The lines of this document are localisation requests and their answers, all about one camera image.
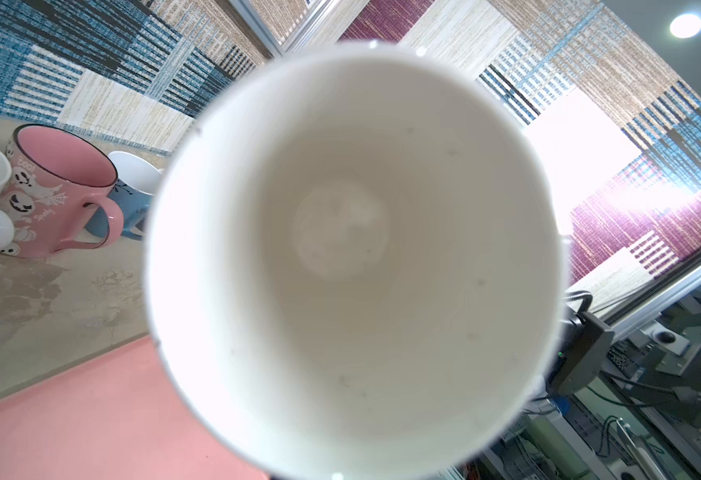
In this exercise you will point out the pink ghost mug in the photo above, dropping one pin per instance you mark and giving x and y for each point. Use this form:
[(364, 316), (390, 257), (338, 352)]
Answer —
[(58, 182)]

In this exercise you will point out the blue ceramic mug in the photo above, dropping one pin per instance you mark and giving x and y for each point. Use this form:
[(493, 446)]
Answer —
[(138, 181)]

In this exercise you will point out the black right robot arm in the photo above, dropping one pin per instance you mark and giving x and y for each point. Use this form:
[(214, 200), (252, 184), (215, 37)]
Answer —
[(584, 342)]

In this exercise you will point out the pink plastic tray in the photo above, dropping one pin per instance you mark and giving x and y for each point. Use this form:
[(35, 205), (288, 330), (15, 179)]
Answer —
[(116, 416)]

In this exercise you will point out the light green mug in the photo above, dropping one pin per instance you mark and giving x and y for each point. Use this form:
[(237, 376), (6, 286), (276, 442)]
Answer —
[(354, 267)]

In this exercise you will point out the grey equipment outside enclosure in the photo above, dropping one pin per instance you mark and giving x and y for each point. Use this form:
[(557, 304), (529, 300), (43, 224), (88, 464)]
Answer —
[(658, 367)]

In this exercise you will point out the round ceiling spotlight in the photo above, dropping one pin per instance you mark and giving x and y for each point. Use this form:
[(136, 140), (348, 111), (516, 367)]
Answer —
[(685, 26)]

